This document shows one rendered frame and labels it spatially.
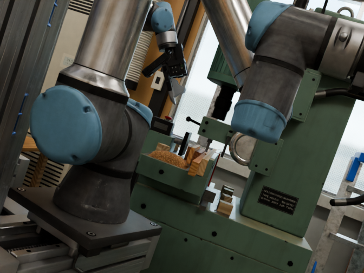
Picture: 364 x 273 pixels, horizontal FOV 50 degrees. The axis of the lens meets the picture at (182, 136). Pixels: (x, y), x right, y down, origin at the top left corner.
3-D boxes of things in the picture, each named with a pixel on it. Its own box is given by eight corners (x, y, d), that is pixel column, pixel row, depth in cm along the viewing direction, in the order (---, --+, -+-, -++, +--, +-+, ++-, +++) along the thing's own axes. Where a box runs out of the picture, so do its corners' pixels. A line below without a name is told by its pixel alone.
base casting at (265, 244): (154, 188, 167) (161, 168, 166) (284, 238, 160) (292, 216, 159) (125, 209, 123) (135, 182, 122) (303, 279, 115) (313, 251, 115)
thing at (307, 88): (273, 114, 127) (289, 70, 126) (300, 123, 126) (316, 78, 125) (275, 112, 119) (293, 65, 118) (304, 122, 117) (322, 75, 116)
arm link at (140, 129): (143, 170, 81) (165, 109, 81) (116, 175, 68) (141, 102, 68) (95, 150, 85) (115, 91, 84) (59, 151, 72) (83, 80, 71)
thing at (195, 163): (205, 157, 170) (208, 149, 170) (209, 159, 170) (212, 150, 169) (187, 174, 108) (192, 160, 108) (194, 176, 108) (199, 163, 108)
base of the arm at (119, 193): (91, 227, 68) (109, 174, 67) (36, 193, 75) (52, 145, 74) (141, 221, 81) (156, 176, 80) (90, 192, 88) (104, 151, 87)
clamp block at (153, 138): (139, 146, 155) (147, 125, 154) (171, 158, 153) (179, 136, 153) (129, 148, 140) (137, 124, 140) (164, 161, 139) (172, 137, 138)
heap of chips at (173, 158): (153, 153, 126) (155, 145, 125) (189, 167, 124) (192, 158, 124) (147, 155, 117) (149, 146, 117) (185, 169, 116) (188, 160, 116)
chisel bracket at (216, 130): (197, 137, 145) (205, 116, 144) (233, 150, 143) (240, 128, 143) (195, 138, 138) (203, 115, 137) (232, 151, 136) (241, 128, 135)
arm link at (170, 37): (153, 34, 138) (158, 39, 146) (156, 46, 138) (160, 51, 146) (174, 29, 137) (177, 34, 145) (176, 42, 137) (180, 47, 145)
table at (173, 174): (149, 150, 178) (154, 138, 177) (212, 174, 174) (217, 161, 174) (105, 161, 118) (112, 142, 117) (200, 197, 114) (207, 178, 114)
